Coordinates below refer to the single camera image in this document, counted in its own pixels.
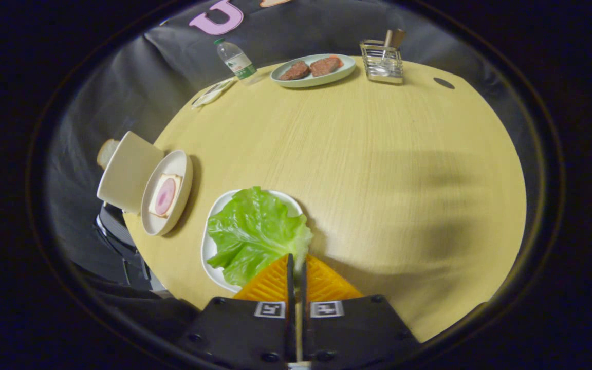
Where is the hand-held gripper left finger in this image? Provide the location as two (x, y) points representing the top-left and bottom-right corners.
(175, 254), (297, 370)

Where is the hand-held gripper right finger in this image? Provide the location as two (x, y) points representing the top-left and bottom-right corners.
(300, 255), (423, 370)

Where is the green lettuce leaf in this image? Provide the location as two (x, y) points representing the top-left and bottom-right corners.
(207, 186), (314, 287)

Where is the white plate under lettuce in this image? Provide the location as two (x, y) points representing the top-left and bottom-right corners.
(201, 189), (304, 293)

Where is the bread slice with ham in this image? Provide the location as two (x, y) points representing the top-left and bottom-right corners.
(148, 174), (183, 219)

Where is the round white plate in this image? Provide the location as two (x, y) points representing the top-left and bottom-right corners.
(141, 150), (194, 237)

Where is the black chair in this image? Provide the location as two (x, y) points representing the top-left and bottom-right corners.
(94, 202), (169, 296)

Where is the pale green oval plate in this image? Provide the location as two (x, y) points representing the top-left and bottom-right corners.
(270, 53), (357, 88)

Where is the brown meat patty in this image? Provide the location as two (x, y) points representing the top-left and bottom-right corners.
(279, 61), (311, 81)
(310, 56), (342, 78)

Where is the plain bread slice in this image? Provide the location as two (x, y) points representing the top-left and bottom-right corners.
(97, 139), (120, 169)

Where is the clear plastic water bottle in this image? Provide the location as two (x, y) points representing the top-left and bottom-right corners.
(213, 38), (258, 86)

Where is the black backdrop cloth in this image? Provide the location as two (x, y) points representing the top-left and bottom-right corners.
(44, 0), (543, 319)

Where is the metal wire rack holder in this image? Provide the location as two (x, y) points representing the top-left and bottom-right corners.
(360, 40), (404, 84)

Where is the wooden utensil handle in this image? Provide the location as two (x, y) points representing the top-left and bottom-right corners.
(383, 29), (406, 50)

